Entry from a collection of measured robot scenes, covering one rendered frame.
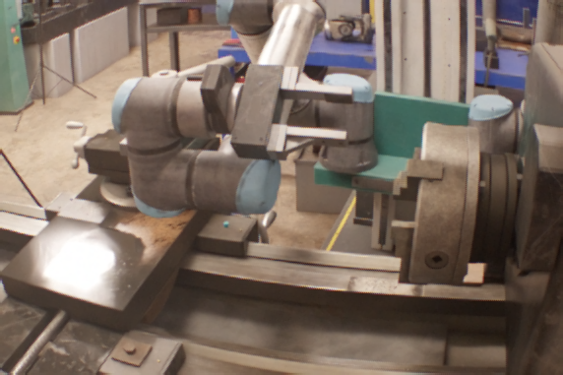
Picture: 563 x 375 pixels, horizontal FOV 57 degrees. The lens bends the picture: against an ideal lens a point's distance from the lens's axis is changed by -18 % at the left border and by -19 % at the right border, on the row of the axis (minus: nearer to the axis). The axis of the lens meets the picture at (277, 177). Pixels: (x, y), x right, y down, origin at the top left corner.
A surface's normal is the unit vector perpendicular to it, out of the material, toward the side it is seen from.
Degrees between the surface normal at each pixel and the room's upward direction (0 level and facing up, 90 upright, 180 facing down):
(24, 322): 0
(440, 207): 64
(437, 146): 21
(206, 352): 49
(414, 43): 90
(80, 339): 0
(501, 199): 53
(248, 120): 41
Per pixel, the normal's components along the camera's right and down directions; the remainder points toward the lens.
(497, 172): -0.13, -0.66
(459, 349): -0.03, -0.90
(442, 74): -0.35, 0.42
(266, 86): -0.20, -0.40
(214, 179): -0.23, -0.04
